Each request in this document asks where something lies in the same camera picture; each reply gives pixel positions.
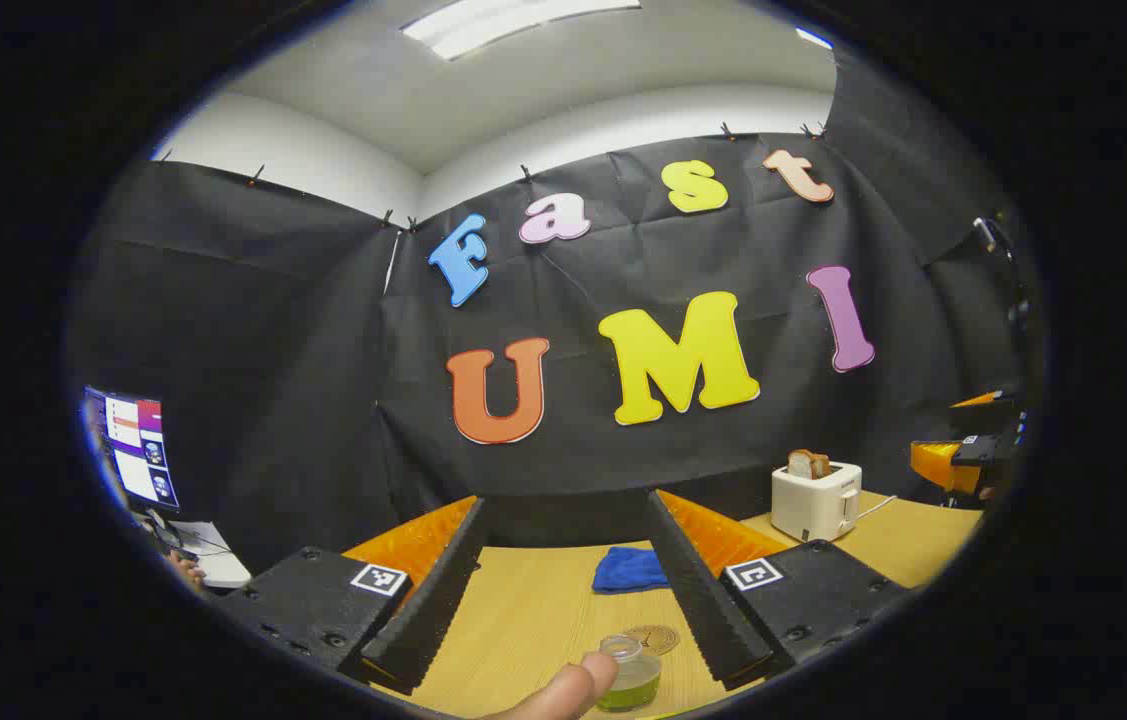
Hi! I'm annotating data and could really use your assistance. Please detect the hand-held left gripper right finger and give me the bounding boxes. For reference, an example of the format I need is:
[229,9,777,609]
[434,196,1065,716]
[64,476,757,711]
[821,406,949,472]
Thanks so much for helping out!
[645,488,914,693]

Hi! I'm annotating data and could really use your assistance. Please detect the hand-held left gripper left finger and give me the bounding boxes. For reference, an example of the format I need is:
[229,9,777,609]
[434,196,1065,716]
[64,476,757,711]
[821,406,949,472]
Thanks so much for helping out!
[219,495,487,696]

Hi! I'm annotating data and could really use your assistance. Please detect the green label water bottle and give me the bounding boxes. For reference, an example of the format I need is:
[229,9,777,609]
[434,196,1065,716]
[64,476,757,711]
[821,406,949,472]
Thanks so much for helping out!
[591,635,664,714]

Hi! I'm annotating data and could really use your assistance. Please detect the blue cloth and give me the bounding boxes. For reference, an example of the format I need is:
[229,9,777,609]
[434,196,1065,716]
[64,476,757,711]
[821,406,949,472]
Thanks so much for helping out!
[591,546,669,595]

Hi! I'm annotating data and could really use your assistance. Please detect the white toaster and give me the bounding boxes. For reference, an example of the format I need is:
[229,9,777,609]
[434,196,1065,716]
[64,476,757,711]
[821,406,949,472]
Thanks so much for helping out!
[771,460,864,544]

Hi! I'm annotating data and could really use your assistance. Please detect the white papers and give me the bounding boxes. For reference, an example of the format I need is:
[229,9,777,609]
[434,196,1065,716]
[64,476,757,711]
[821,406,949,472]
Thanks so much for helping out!
[168,520,252,589]

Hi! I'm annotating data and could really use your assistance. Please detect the computer monitor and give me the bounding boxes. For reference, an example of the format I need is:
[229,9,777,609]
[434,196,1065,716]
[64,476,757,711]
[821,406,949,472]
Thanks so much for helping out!
[83,387,181,516]

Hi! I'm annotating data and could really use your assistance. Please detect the ceiling light panel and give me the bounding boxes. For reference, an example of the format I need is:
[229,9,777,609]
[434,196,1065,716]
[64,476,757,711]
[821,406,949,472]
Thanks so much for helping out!
[401,0,642,61]

